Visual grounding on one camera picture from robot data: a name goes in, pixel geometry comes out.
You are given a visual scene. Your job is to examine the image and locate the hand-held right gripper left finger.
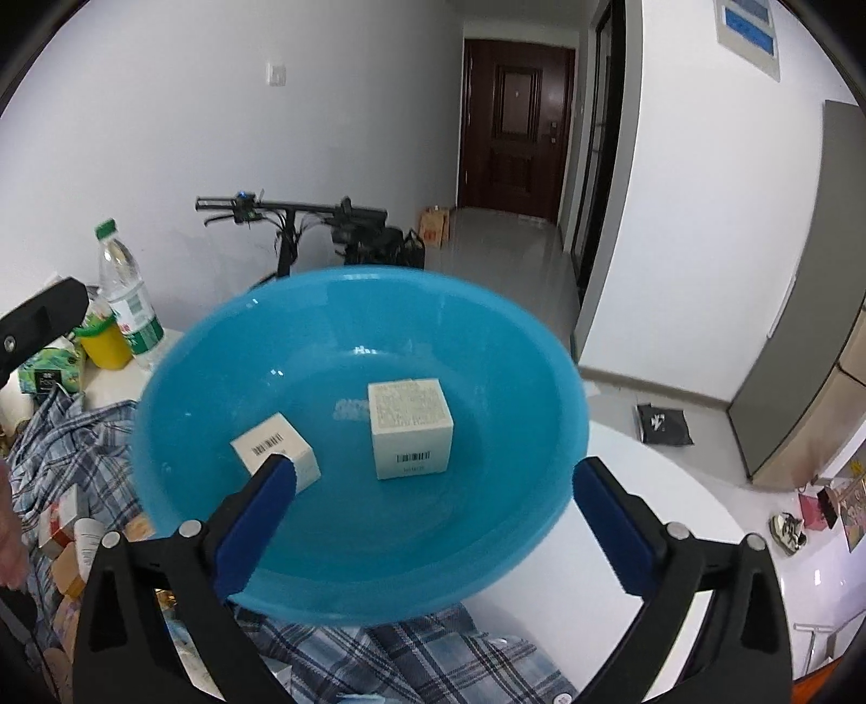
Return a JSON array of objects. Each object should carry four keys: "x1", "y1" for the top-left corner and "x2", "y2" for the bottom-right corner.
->
[{"x1": 73, "y1": 453, "x2": 299, "y2": 704}]

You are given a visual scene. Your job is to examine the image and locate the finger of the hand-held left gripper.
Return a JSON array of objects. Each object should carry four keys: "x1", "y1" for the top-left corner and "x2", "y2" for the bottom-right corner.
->
[{"x1": 0, "y1": 276, "x2": 91, "y2": 388}]

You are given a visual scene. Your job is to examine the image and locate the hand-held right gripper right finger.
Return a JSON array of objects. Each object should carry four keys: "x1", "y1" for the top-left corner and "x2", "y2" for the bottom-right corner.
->
[{"x1": 572, "y1": 457, "x2": 792, "y2": 704}]

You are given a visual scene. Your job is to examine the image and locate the small white barcode box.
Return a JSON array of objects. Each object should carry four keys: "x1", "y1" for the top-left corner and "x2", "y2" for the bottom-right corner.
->
[{"x1": 230, "y1": 413, "x2": 320, "y2": 492}]

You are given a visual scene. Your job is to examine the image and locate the blue plastic basin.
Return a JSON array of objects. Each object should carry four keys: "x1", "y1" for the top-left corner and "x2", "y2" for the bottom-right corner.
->
[{"x1": 130, "y1": 265, "x2": 589, "y2": 627}]

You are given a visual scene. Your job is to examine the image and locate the yellow plastic container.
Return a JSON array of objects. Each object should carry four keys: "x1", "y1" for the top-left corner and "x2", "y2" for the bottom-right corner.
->
[{"x1": 73, "y1": 288, "x2": 134, "y2": 370}]

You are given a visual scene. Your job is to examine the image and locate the person's left hand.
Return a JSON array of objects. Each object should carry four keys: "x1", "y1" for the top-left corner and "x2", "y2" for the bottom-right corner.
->
[{"x1": 0, "y1": 462, "x2": 30, "y2": 590}]

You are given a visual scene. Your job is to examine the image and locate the green tissue pack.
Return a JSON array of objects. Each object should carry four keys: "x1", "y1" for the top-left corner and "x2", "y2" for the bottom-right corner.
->
[{"x1": 17, "y1": 345, "x2": 86, "y2": 395}]

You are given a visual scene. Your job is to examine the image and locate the green-capped water bottle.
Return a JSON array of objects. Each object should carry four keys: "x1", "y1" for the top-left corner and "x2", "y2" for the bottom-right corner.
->
[{"x1": 93, "y1": 218, "x2": 165, "y2": 370}]

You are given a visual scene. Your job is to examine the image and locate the black bag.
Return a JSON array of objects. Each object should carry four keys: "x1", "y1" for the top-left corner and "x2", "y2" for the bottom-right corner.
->
[{"x1": 636, "y1": 402, "x2": 694, "y2": 446}]

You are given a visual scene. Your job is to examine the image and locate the pair of shoes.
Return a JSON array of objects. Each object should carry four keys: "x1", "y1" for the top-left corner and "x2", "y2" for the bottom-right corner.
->
[{"x1": 770, "y1": 512, "x2": 808, "y2": 556}]

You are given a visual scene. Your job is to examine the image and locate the white cube box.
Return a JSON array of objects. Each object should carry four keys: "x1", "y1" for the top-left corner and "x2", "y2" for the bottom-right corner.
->
[{"x1": 367, "y1": 377, "x2": 454, "y2": 480}]

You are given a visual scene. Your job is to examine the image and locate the pink gift bag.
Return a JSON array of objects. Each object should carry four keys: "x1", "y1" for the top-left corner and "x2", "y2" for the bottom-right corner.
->
[{"x1": 798, "y1": 484, "x2": 840, "y2": 529}]

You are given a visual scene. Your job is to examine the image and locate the blue plaid shirt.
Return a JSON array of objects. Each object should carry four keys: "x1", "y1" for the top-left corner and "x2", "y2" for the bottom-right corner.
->
[{"x1": 0, "y1": 389, "x2": 579, "y2": 704}]

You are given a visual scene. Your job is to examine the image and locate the grey refrigerator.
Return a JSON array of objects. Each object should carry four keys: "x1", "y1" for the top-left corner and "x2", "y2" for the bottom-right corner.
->
[{"x1": 727, "y1": 100, "x2": 866, "y2": 492}]

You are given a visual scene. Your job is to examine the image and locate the black bicycle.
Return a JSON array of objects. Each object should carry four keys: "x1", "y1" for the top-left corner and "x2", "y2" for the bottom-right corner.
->
[{"x1": 196, "y1": 193, "x2": 426, "y2": 292}]

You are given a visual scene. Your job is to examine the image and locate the brown paper bag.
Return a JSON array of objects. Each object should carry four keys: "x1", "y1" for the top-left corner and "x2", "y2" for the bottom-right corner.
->
[{"x1": 418, "y1": 205, "x2": 451, "y2": 248}]

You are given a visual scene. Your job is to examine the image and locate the black-framed sliding glass door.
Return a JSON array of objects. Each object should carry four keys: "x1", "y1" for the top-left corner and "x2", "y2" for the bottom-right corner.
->
[{"x1": 568, "y1": 0, "x2": 627, "y2": 299}]

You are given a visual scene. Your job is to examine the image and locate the dark brown door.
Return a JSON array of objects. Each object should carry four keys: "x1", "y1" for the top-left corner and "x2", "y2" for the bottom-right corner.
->
[{"x1": 458, "y1": 38, "x2": 576, "y2": 224}]

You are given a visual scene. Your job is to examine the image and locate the white panel with blue windows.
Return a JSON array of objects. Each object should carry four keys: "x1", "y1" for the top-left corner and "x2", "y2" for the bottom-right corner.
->
[{"x1": 713, "y1": 0, "x2": 780, "y2": 83}]

